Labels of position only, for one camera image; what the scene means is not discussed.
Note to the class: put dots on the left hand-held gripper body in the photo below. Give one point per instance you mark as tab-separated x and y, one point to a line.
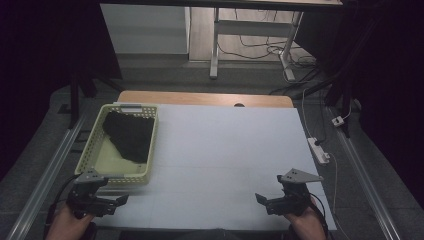
87	196

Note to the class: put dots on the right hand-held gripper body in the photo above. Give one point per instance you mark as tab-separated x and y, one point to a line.
293	196

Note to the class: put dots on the pale yellow plastic basket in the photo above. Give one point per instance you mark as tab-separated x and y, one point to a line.
100	160

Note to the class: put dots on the dark cloth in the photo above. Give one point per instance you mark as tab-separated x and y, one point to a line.
130	135

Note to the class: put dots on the person's right hand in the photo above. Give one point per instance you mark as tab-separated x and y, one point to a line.
308	225

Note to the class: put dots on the person's left hand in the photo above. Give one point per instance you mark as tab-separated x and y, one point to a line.
66	225

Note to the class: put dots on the white table sheet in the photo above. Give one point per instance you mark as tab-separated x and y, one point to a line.
233	160

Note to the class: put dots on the white power strip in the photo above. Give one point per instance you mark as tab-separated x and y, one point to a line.
318	151

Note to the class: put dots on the small white adapter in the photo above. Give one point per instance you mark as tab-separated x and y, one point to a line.
338	121

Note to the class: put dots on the black metal stand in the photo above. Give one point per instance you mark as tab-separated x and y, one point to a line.
341	100
74	100

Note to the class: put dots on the wooden table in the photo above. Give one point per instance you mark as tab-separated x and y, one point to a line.
200	98

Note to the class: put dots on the black curtain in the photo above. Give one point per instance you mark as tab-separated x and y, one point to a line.
390	83
43	50

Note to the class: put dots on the white panel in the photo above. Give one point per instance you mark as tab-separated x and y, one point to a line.
143	30

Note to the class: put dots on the aluminium floor rail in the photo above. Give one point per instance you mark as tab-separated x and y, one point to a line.
366	180
46	176

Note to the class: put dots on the white metal desk frame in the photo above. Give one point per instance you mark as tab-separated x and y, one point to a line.
253	28

